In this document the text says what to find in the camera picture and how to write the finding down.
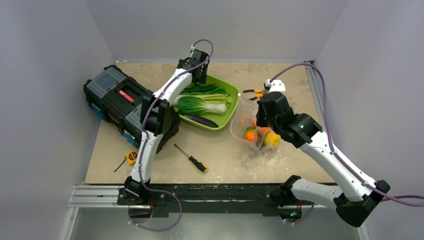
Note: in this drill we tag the green chili pepper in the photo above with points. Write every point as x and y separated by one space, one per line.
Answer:
217 90

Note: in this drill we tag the aluminium frame rail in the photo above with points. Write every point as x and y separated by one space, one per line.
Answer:
94 196

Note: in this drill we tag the yellow pear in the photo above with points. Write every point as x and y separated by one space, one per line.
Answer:
271 139

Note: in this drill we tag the green plastic tray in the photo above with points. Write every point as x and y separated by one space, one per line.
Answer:
220 120

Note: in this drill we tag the clear zip top bag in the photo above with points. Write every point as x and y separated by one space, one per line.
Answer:
243 127

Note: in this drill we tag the black yellow screwdriver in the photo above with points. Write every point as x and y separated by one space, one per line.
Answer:
199 165

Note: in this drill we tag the orange black pliers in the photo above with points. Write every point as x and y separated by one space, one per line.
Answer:
258 93

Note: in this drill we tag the yellow tape measure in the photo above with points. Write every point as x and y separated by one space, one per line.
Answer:
130 158

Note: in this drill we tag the green bok choy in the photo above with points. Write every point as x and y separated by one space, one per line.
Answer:
190 105

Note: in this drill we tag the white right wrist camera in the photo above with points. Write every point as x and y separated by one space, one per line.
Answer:
274 86

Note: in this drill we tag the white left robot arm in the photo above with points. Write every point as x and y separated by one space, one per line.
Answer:
156 119

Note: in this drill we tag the orange fruit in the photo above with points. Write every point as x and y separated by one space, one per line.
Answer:
260 130

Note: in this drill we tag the white napa cabbage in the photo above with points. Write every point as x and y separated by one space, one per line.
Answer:
215 98

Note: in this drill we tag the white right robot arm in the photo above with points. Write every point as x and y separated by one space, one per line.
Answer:
355 194

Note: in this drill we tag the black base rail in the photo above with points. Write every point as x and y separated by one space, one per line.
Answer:
208 198

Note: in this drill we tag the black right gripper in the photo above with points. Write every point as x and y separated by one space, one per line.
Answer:
262 93

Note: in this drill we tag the black toolbox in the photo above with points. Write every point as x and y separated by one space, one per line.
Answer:
116 98

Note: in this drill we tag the dark green cucumber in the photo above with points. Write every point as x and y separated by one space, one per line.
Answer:
200 88

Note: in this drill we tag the purple eggplant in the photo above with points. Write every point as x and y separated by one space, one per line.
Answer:
202 120

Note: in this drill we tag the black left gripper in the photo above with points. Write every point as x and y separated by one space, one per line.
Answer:
201 79

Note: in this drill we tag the orange green mango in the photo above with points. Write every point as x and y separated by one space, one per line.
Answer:
249 135

